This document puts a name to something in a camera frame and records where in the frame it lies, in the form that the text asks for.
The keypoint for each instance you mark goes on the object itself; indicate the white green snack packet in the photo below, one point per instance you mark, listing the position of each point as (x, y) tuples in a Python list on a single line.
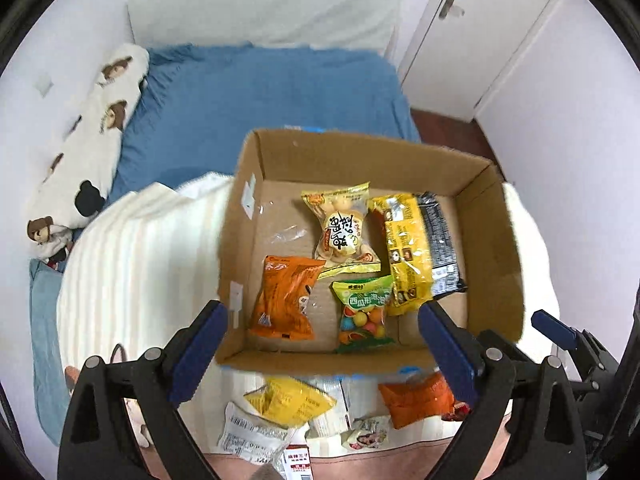
[(365, 435)]

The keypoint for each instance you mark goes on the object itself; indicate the orange snack packet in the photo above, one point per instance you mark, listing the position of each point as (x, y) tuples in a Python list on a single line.
[(415, 400), (285, 300)]

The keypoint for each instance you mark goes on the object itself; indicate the long yellow snack packet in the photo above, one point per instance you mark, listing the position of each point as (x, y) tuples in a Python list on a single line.
[(407, 260)]

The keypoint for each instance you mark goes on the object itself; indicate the black snack packet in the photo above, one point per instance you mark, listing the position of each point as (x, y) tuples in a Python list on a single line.
[(440, 240)]

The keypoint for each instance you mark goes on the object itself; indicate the light blue cloth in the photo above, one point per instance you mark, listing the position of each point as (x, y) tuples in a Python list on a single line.
[(45, 350)]

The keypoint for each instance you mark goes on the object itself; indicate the white wall plate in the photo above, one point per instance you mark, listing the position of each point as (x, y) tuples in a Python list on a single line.
[(45, 85)]

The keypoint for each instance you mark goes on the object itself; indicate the white printed snack packet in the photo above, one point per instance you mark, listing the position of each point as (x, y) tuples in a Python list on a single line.
[(250, 435)]

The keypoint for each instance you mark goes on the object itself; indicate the white door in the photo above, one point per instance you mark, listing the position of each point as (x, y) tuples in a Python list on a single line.
[(500, 35)]

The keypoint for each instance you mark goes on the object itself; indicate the green candy ball packet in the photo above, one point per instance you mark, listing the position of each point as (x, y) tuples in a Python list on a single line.
[(362, 310)]

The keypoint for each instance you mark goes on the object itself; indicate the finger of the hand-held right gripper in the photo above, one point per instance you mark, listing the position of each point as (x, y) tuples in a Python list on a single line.
[(552, 327)]

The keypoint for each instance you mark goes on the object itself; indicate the brown cardboard box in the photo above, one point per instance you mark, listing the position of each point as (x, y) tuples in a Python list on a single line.
[(350, 160)]

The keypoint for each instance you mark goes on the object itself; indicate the white padded headboard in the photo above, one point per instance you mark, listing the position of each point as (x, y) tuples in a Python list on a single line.
[(260, 15)]

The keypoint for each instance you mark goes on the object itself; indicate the blue bed sheet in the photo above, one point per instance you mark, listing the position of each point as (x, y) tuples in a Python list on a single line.
[(250, 95)]

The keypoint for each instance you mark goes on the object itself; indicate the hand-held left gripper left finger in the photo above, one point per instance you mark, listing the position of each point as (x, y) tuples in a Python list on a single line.
[(200, 355)]

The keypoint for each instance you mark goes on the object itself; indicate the white snack box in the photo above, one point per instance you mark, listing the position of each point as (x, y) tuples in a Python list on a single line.
[(330, 417)]

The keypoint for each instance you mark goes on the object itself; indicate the clear yellow cake packet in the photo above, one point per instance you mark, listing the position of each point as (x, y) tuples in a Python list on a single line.
[(340, 230)]

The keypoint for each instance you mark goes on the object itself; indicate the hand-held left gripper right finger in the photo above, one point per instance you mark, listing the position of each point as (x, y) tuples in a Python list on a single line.
[(450, 350)]

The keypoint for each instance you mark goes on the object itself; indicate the white striped blanket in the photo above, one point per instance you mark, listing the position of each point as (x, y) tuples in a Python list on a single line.
[(140, 270)]

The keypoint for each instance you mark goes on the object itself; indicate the crumpled yellow snack packet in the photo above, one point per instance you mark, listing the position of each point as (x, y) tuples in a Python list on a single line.
[(290, 400)]

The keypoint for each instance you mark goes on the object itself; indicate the white bear print pillow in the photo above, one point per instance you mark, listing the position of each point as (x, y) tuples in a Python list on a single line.
[(85, 150)]

